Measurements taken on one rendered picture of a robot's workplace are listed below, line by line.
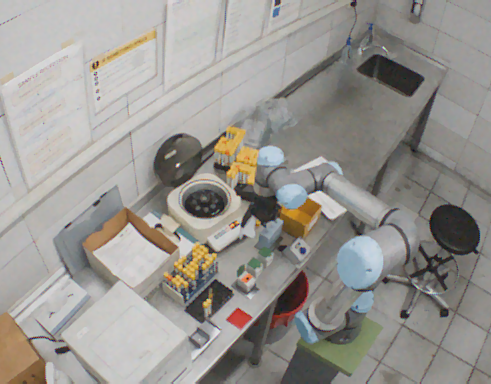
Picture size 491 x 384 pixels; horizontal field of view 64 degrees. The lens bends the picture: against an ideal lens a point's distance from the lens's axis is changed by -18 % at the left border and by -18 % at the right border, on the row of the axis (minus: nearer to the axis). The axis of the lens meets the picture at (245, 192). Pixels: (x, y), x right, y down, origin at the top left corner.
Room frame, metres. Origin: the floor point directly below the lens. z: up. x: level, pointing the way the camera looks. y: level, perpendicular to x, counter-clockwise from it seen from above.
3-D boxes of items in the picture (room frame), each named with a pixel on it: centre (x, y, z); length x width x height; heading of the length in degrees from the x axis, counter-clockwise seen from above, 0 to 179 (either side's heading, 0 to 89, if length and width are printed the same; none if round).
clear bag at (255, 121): (1.70, 0.00, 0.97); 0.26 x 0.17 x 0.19; 165
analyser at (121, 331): (0.51, 0.30, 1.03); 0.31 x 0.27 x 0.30; 147
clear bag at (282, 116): (1.87, -0.13, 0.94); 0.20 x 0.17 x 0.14; 125
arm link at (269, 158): (1.02, -0.07, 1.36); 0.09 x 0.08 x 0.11; 32
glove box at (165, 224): (1.06, 0.27, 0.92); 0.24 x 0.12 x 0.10; 57
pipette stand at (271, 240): (1.11, -0.11, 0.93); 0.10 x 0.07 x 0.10; 149
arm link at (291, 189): (0.94, -0.13, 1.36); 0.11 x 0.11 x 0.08; 32
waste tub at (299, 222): (1.22, -0.22, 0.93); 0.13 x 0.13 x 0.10; 59
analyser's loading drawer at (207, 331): (0.62, 0.12, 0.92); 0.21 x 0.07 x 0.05; 147
